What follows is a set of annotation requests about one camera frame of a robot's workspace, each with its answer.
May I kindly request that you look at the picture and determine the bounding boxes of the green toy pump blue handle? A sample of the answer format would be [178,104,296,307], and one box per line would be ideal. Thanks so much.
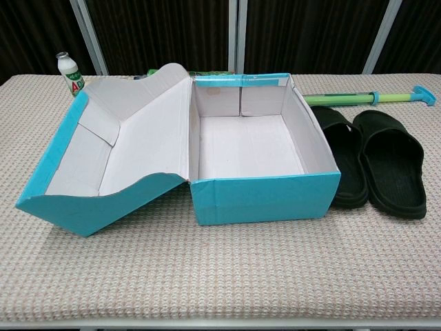
[302,85,438,108]

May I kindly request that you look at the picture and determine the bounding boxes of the dark pleated curtain panel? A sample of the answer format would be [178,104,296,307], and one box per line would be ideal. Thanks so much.
[373,0,441,74]
[85,0,231,75]
[245,0,392,74]
[0,0,94,84]

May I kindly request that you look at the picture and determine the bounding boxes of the green chips can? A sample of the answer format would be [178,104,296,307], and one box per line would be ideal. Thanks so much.
[146,68,238,79]

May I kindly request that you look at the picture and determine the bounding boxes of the light blue cardboard shoe box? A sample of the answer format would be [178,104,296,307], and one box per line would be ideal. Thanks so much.
[14,62,342,239]

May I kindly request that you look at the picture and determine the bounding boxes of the black rubber slipper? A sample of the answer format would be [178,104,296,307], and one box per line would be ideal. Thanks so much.
[309,105,369,210]
[353,109,427,220]

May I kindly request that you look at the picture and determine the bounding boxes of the beige woven table cloth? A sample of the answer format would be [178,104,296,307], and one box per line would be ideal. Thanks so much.
[0,72,441,320]

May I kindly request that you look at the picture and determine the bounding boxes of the grey metal frame post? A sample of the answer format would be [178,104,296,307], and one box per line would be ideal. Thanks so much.
[227,0,249,74]
[361,0,404,74]
[68,0,110,75]

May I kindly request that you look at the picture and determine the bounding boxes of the small white milk drink bottle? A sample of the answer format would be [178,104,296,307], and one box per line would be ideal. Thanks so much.
[56,51,85,99]

